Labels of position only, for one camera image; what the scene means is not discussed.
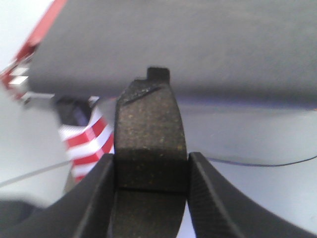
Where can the dark grey brake pad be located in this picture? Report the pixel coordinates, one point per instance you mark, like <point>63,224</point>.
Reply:
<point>150,159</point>

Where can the red conveyor frame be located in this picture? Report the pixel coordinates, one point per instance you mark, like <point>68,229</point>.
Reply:
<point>12,76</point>

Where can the red white traffic cone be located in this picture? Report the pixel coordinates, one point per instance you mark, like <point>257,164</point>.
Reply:
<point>86,134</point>

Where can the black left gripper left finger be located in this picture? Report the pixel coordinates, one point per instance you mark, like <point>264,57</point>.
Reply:
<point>84,212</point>

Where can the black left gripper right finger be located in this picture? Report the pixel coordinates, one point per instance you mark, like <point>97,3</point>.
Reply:
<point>219,210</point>

